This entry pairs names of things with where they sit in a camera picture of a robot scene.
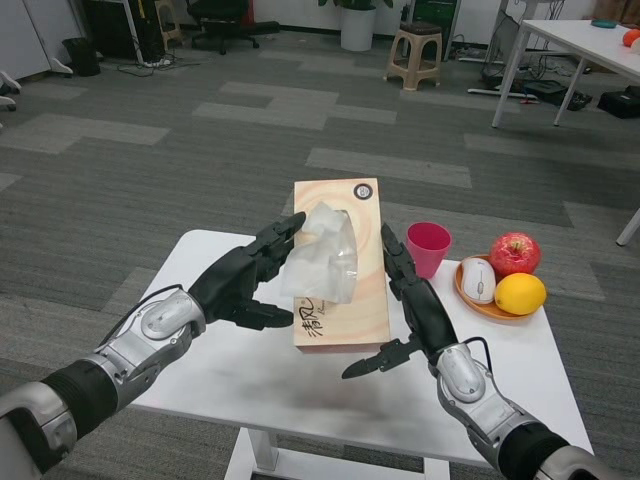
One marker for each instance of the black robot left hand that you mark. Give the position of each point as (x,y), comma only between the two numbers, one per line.
(230,280)

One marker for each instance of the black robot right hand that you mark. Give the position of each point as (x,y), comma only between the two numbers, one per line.
(427,315)

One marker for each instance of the orange tissue box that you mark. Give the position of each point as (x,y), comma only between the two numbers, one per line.
(370,300)

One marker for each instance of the white tissue sheet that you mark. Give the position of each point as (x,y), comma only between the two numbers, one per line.
(315,265)

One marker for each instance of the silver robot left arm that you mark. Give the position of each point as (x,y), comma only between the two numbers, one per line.
(125,355)

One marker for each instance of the orange plate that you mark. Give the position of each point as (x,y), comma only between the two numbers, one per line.
(480,310)

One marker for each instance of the pink plastic cup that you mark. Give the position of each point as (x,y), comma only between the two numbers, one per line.
(430,255)

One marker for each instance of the white computer mouse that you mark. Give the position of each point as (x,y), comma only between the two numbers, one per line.
(477,280)

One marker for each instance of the yellow lemon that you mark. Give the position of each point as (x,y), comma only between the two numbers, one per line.
(520,294)

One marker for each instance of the red apple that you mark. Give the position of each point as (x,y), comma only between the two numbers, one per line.
(515,252)

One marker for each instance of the white table leg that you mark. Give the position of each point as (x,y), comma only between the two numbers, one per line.
(629,227)

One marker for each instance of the white power strip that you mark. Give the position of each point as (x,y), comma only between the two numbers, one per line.
(157,62)

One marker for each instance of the white standing desk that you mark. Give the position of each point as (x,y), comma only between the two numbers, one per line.
(485,90)

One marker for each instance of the small orange floor tool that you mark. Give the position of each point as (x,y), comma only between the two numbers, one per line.
(528,100)

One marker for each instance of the black flat floor case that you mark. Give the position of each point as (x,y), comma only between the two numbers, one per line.
(546,91)

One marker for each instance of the small black floor gadget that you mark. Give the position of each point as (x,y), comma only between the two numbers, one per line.
(581,101)

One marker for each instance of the black office chair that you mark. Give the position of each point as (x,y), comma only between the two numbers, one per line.
(220,15)

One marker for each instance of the black waste bin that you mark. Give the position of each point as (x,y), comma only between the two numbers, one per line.
(82,57)

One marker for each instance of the small yellow stool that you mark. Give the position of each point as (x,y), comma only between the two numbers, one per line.
(167,20)

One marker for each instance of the beige plastic stool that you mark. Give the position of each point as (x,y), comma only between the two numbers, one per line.
(415,40)

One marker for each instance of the black equipment cabinet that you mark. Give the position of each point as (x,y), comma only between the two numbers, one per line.
(110,30)

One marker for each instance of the white plant pot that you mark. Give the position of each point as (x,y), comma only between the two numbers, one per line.
(357,30)

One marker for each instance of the white partition screen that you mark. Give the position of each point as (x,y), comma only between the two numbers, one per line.
(7,102)
(47,27)
(10,40)

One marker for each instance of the black bag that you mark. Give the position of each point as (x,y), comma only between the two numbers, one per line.
(620,102)

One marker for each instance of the green potted plant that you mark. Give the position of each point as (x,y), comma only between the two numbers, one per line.
(355,4)

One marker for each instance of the large white desk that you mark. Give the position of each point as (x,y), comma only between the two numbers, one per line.
(565,35)

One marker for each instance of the teal flat dish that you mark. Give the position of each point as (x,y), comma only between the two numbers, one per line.
(603,23)

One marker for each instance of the white table base frame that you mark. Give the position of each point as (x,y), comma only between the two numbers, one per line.
(260,450)

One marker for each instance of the white stand post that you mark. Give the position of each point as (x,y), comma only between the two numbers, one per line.
(133,32)

